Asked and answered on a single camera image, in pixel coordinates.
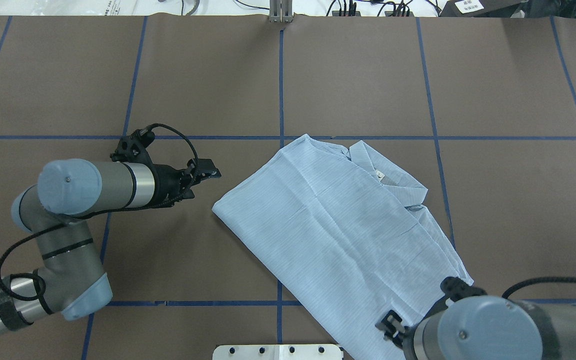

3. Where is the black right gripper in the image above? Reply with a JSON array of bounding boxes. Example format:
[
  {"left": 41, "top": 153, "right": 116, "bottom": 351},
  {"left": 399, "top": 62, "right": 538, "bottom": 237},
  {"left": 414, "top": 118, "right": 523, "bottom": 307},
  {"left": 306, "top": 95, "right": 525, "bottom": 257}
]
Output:
[{"left": 375, "top": 310, "right": 419, "bottom": 351}]

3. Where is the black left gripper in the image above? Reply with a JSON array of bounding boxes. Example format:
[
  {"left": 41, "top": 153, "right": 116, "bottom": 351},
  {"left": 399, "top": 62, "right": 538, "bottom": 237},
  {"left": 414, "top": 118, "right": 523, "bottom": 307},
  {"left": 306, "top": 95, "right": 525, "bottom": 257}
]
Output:
[{"left": 154, "top": 158, "right": 222, "bottom": 203}]

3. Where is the light blue button shirt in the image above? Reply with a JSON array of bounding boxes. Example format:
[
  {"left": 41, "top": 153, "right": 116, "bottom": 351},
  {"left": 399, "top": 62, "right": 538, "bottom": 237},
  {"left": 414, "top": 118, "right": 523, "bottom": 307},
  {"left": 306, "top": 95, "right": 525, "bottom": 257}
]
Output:
[{"left": 212, "top": 134, "right": 474, "bottom": 360}]

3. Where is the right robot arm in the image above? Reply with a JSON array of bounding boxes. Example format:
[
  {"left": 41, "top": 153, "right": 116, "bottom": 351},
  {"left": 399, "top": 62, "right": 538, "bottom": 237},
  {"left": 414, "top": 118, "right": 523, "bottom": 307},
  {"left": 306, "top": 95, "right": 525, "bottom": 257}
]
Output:
[{"left": 375, "top": 295, "right": 576, "bottom": 360}]

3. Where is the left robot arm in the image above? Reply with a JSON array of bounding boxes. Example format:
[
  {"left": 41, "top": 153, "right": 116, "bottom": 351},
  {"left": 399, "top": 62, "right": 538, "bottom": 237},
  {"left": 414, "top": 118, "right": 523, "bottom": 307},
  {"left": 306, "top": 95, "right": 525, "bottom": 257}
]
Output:
[{"left": 0, "top": 158, "right": 221, "bottom": 335}]

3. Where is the brown paper table cover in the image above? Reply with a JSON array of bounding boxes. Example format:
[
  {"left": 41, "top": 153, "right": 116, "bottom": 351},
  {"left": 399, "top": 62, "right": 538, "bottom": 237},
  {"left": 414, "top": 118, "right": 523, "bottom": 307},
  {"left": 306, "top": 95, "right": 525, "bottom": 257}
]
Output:
[{"left": 0, "top": 14, "right": 576, "bottom": 360}]

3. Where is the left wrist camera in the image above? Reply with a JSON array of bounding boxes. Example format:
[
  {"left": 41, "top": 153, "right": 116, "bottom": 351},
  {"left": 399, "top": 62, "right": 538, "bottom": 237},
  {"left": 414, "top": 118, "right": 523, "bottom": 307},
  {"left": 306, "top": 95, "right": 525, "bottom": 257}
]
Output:
[{"left": 109, "top": 127, "right": 156, "bottom": 166}]

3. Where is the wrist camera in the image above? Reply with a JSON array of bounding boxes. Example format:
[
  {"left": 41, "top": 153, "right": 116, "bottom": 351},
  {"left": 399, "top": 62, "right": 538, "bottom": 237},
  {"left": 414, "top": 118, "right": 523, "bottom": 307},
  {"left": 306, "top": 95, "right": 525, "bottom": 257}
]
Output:
[
  {"left": 439, "top": 276, "right": 487, "bottom": 303},
  {"left": 109, "top": 127, "right": 156, "bottom": 166}
]

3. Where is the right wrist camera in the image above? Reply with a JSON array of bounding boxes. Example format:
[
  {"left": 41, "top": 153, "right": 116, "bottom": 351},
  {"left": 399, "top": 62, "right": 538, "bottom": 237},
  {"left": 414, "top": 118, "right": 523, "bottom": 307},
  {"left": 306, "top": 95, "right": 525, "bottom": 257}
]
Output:
[{"left": 439, "top": 276, "right": 487, "bottom": 303}]

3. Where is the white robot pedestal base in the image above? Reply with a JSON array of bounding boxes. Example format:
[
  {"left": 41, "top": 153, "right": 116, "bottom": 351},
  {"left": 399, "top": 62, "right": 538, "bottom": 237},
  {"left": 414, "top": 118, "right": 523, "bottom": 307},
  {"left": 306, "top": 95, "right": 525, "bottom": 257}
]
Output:
[{"left": 212, "top": 344, "right": 345, "bottom": 360}]

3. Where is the aluminium frame post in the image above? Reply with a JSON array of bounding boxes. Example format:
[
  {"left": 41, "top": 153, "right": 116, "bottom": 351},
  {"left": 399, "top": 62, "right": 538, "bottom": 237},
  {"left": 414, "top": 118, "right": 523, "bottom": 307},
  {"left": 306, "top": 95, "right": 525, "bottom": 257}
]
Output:
[{"left": 269, "top": 0, "right": 294, "bottom": 24}]

